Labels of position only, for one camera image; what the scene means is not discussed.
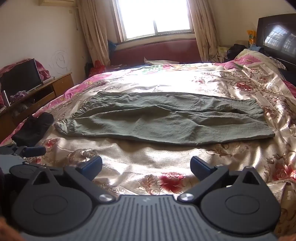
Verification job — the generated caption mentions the floral satin bed cover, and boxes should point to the floral satin bed cover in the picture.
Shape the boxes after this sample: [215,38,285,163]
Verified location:
[28,50,295,240]

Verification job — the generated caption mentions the red bag on floor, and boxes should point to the red bag on floor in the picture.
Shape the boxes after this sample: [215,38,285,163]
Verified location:
[88,60,105,77]

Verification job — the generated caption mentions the black television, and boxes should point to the black television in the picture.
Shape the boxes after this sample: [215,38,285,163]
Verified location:
[1,59,43,97]

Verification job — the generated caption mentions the wooden tv cabinet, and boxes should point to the wooden tv cabinet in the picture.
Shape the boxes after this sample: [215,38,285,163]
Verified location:
[1,73,74,141]

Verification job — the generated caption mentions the white pillow at bench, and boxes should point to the white pillow at bench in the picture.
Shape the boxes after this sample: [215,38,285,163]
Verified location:
[144,58,180,65]

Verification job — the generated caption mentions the clothes pile by headboard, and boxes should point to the clothes pile by headboard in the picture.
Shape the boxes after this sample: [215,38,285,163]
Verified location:
[218,44,262,63]

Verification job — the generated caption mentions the bright window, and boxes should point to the bright window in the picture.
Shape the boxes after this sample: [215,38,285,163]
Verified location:
[112,0,194,42]

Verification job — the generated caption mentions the dark red window bench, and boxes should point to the dark red window bench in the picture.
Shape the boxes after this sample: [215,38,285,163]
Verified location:
[110,39,202,67]

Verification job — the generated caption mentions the black folded garment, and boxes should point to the black folded garment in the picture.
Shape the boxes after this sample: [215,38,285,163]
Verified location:
[11,112,54,147]

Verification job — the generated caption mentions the right beige curtain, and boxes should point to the right beige curtain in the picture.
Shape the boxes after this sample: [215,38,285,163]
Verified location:
[188,0,219,62]

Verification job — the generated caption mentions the dark glossy headboard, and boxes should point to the dark glossy headboard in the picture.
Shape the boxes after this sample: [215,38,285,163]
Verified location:
[256,14,295,67]

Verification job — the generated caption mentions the pink cloth on television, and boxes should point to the pink cloth on television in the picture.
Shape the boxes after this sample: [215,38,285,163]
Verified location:
[0,58,51,81]

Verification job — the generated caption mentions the beige curtain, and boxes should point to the beige curtain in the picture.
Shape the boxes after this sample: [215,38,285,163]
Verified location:
[188,0,219,62]
[77,0,110,66]

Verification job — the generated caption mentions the left beige curtain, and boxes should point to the left beige curtain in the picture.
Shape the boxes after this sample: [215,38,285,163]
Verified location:
[77,0,110,66]

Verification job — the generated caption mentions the olive green pants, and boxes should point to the olive green pants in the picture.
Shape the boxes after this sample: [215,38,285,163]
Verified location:
[55,92,274,147]

